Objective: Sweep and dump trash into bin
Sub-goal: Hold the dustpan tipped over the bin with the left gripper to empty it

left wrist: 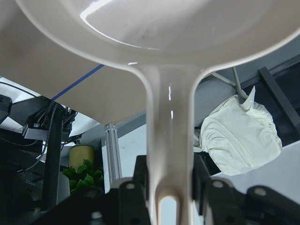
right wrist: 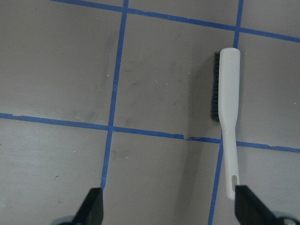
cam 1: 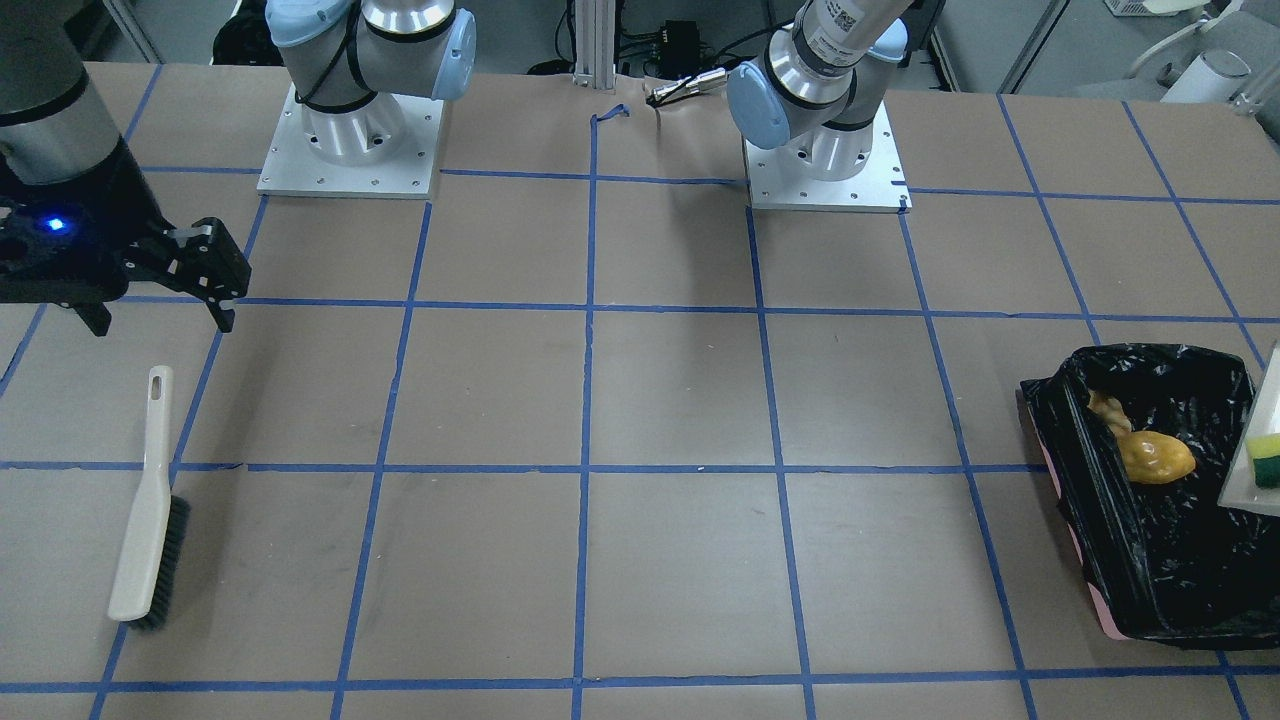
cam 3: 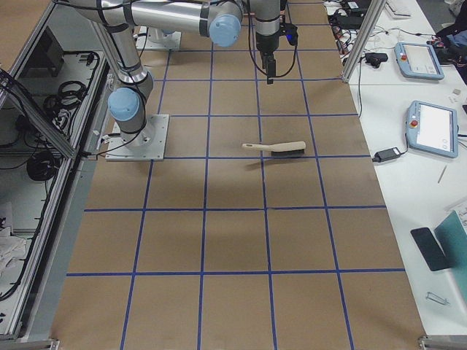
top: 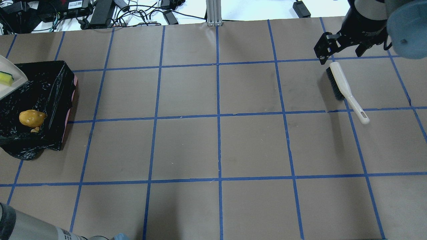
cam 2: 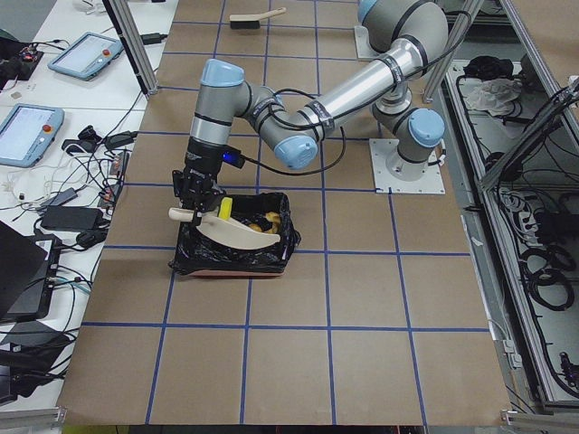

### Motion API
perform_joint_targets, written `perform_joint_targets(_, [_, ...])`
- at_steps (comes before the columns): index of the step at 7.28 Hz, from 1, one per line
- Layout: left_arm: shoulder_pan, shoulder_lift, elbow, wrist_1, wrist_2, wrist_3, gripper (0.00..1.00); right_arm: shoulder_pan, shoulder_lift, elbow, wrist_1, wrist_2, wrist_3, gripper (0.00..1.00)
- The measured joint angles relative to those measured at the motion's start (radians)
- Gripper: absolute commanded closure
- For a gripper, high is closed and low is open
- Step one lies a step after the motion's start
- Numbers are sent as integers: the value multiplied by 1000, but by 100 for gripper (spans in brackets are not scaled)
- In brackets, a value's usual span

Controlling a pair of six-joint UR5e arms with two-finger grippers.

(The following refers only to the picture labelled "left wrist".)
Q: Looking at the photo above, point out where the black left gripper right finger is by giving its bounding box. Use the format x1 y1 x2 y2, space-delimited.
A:
192 153 210 216

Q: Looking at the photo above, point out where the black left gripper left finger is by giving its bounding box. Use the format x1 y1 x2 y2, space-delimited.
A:
133 155 149 211

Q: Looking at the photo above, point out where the beige plastic dustpan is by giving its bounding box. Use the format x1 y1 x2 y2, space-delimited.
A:
0 0 300 225

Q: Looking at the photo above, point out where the white tied cloth bag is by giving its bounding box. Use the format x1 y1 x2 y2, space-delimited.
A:
198 88 283 176

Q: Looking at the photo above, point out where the green artificial plant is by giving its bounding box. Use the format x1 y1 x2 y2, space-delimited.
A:
62 159 104 195

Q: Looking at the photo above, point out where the yellow cylinder roll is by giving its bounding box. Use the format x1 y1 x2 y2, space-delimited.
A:
69 145 95 171

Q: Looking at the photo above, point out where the aluminium frame post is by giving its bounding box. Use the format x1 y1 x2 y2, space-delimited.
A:
105 122 122 187

